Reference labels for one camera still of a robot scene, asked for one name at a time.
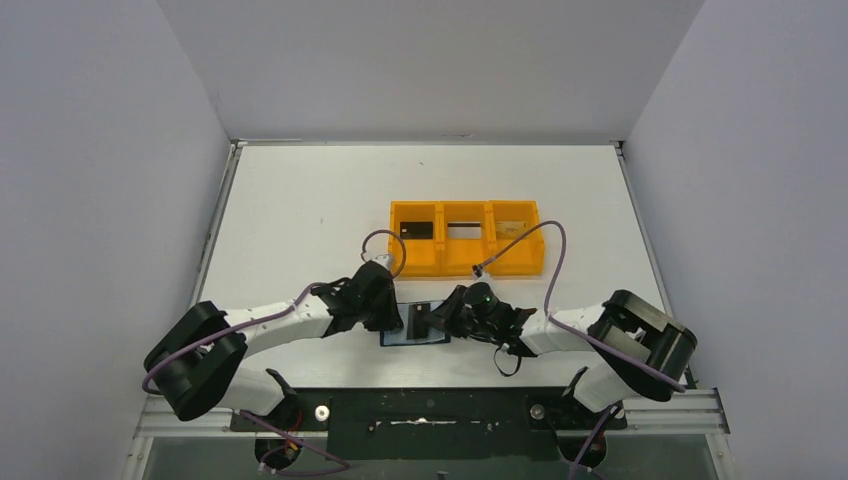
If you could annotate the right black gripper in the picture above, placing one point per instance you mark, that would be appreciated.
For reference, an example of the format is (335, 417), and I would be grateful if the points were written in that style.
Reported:
(446, 316)

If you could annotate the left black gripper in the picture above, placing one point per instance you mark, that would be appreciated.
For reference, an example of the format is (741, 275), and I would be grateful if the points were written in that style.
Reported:
(391, 314)

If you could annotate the blue leather card holder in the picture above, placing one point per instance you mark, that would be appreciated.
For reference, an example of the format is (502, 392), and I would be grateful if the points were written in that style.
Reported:
(397, 338)

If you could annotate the black VIP credit card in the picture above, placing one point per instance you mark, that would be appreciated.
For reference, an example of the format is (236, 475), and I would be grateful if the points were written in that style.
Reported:
(416, 230)

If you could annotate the orange three-compartment tray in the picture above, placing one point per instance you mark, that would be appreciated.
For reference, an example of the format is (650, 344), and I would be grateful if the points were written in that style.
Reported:
(465, 236)

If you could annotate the gold credit card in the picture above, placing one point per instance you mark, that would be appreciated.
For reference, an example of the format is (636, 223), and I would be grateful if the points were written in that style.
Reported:
(509, 230)

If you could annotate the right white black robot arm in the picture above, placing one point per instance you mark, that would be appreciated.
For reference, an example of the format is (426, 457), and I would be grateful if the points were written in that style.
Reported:
(644, 352)

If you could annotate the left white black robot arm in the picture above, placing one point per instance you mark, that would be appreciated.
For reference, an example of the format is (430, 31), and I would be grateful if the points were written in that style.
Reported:
(198, 365)

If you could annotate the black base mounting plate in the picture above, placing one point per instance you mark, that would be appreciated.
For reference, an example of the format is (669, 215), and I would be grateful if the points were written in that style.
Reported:
(370, 424)

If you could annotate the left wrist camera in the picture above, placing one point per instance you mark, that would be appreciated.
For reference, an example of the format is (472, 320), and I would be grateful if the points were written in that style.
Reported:
(386, 260)

